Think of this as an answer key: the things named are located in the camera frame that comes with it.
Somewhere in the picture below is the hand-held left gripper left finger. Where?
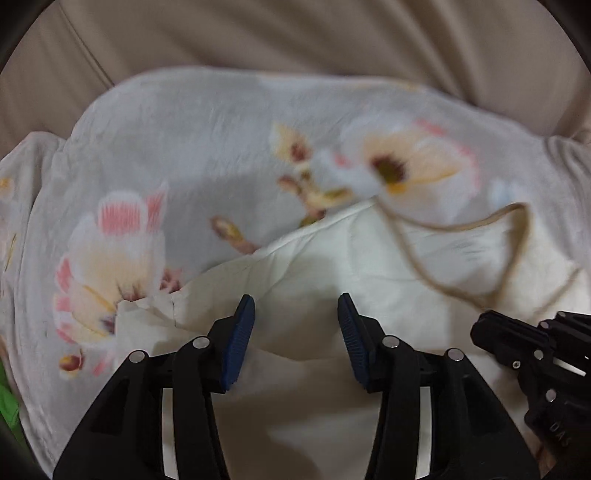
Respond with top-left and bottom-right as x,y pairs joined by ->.
53,294 -> 256,480

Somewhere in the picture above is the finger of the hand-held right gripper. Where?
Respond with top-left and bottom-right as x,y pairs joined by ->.
541,311 -> 591,372
470,310 -> 554,372

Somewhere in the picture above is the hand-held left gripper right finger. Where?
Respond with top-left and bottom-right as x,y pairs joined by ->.
337,292 -> 540,480

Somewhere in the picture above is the cream quilted pillow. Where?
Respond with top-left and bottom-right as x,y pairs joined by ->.
115,198 -> 591,480

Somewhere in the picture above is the white floral pillowcase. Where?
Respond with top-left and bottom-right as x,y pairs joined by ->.
0,68 -> 591,480

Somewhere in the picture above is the green cloth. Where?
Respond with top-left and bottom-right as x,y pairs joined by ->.
0,355 -> 25,432

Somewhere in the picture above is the beige bed sheet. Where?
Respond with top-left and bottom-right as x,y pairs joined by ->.
0,0 -> 591,160

